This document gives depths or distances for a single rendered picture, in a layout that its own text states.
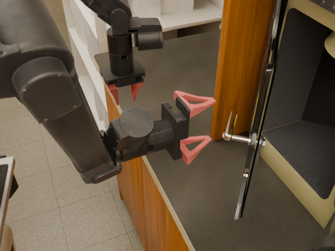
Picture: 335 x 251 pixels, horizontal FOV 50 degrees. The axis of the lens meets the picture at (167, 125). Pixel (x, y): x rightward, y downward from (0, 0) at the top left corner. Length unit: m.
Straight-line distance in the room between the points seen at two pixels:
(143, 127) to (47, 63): 0.33
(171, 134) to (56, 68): 0.42
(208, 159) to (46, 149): 1.65
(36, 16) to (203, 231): 0.68
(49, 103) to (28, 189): 2.01
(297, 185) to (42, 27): 0.78
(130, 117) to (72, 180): 1.70
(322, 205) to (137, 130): 0.50
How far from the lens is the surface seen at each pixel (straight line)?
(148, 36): 0.84
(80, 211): 2.10
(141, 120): 0.58
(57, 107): 0.31
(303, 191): 0.94
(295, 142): 1.00
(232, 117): 0.74
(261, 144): 0.69
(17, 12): 0.29
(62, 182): 2.27
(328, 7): 0.69
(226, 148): 1.05
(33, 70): 0.27
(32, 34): 0.27
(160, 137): 0.66
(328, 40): 0.80
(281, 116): 1.02
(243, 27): 0.89
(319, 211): 0.92
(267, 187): 0.97
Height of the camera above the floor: 1.67
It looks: 41 degrees down
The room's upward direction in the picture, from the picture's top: straight up
